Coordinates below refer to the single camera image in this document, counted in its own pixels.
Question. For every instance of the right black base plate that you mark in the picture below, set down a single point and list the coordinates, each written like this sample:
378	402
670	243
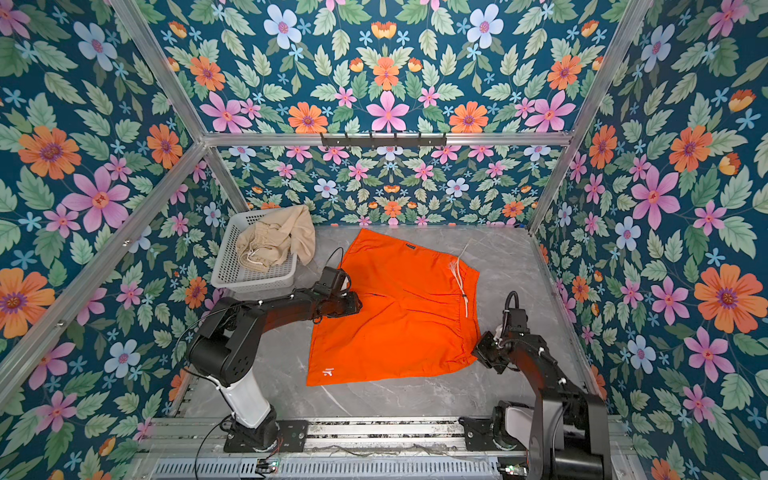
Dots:
479	436

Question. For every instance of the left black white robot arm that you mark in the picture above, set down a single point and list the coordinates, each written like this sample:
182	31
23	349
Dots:
225	348

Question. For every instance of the black hook rail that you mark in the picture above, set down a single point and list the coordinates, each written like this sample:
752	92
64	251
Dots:
370	140

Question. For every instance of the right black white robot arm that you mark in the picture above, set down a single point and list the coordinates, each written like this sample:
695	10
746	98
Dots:
565	432

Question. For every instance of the orange shorts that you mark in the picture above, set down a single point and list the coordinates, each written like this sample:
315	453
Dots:
418	317

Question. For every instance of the white ventilated cable duct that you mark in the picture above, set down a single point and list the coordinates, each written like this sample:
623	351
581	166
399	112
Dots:
328	468

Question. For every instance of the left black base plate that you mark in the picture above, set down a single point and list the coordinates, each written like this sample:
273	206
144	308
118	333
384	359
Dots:
273	435

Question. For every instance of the beige shorts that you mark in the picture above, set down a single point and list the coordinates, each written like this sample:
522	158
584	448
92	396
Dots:
272	238

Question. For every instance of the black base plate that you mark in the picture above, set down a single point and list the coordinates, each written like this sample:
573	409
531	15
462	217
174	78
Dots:
273	435
479	436

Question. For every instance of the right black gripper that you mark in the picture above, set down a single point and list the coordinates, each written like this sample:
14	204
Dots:
481	350

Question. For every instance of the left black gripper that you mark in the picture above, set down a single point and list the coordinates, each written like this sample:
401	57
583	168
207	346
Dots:
354	305

